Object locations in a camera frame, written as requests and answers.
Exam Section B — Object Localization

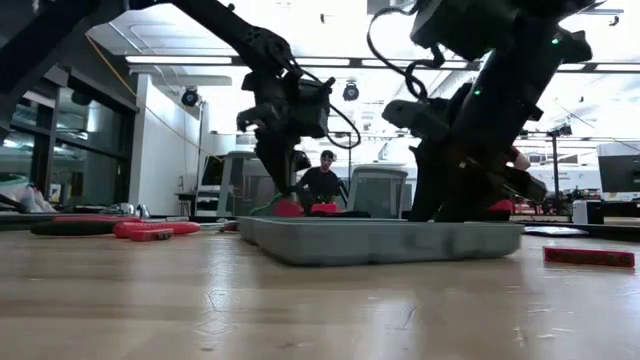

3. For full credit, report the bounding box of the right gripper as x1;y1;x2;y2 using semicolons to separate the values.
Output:
408;84;549;223

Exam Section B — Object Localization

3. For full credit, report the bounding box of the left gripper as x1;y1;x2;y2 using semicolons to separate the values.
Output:
237;69;312;197

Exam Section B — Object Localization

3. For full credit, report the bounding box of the red hex key set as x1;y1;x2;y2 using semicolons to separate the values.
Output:
272;199;305;218

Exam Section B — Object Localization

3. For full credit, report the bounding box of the grey plastic tool case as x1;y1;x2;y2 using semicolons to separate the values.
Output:
238;215;525;267

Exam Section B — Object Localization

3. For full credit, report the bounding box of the red bar tool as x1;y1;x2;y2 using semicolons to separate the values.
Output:
113;221;201;239

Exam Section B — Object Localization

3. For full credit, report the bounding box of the red bit holder strip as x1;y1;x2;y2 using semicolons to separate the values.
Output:
543;246;636;269

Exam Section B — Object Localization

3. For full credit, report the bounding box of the small red block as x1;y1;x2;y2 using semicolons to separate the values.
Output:
128;228;175;243

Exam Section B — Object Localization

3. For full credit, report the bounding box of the black red-tipped long tool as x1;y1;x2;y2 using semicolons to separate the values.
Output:
29;219;189;239

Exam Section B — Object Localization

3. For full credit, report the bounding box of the black tool in case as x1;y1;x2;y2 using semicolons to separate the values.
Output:
382;97;451;144

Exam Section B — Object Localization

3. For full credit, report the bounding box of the person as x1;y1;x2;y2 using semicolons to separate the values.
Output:
294;149;346;214

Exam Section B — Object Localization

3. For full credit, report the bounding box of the dark desk monitor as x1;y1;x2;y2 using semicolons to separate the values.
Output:
201;154;226;187

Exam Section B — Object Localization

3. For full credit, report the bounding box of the black flat rectangular bar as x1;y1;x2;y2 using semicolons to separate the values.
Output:
522;225;591;238

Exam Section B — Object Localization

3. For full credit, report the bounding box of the white box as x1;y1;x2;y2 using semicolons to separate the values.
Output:
572;198;606;225

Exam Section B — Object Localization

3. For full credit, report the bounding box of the shiny metal object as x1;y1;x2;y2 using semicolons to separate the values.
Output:
102;202;151;220

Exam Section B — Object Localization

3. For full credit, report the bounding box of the large black display screen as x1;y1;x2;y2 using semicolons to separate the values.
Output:
597;142;640;194

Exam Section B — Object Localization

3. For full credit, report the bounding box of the white plastic bag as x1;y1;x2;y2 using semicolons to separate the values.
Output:
0;172;56;215

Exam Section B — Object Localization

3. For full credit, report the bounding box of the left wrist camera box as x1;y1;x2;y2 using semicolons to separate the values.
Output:
294;77;335;140

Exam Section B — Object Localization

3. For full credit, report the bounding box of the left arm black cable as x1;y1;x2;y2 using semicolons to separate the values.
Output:
299;69;362;150

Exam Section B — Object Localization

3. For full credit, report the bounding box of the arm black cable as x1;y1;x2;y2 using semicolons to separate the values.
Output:
366;4;446;101
299;69;362;150

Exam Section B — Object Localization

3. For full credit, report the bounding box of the black stand frame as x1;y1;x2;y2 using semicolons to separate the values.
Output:
519;128;561;201

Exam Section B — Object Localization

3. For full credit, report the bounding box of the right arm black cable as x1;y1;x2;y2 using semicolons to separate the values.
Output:
366;4;446;101

